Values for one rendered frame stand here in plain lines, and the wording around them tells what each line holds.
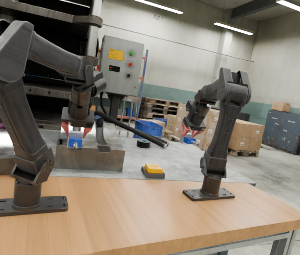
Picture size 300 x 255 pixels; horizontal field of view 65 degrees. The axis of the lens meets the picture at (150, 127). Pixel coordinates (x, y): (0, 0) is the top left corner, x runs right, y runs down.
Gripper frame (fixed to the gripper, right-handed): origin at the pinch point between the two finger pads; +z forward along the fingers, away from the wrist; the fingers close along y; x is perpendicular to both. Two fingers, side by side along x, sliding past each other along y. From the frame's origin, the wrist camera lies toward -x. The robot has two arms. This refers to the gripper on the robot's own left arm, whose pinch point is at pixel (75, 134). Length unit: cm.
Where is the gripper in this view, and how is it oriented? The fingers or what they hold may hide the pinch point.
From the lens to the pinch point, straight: 86.3
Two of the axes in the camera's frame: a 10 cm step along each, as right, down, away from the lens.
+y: -9.4, -1.0, -3.2
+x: 1.9, 6.5, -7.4
